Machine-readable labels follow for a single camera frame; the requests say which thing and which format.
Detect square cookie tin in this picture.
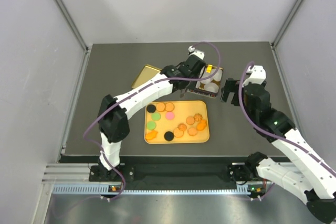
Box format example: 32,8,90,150
187,65,223,98

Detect tan scalloped cookie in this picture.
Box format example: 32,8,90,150
187,127,198,136

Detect pink cookie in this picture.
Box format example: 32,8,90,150
165,111,175,120

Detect tan flower cookie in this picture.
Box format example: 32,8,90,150
178,123,187,132

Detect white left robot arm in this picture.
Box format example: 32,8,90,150
98,50,205,180

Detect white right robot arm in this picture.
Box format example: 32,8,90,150
221,78,335,223

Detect white paper cup centre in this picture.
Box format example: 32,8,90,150
200,72,213,84

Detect white paper cup top-right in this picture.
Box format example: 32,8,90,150
211,69,223,82

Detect white paper cup bottom-right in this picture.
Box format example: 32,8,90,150
204,82,219,93

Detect orange swirl cookie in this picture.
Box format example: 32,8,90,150
194,113,203,122

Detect gold tin lid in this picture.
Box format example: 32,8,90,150
131,65,161,89

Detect orange scalloped cookie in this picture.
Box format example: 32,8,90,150
165,102,175,112

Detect tan plain round cookie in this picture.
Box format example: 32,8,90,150
186,116,195,125

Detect orange round cookie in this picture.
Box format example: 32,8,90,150
156,102,165,112

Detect black sandwich cookie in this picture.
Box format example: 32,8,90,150
146,104,156,113
164,131,174,142

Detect yellow serving tray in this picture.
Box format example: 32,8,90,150
144,100,210,144

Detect green cookie upper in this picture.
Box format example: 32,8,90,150
151,112,161,121

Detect green cookie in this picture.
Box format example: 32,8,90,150
146,121,156,131
151,112,161,121

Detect tan dotted round cookie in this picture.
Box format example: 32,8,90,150
173,127,184,138

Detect green cookie lower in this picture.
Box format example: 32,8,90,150
146,121,156,131

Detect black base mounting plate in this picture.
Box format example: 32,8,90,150
89,156,259,190

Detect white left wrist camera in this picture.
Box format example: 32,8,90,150
188,46,205,60

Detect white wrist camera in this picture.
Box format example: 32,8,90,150
188,46,205,60
242,65,266,87

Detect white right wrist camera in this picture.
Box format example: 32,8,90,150
242,65,266,87

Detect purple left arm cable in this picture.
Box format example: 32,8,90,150
82,41,221,202

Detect slotted cable duct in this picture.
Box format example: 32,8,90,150
52,184,251,195

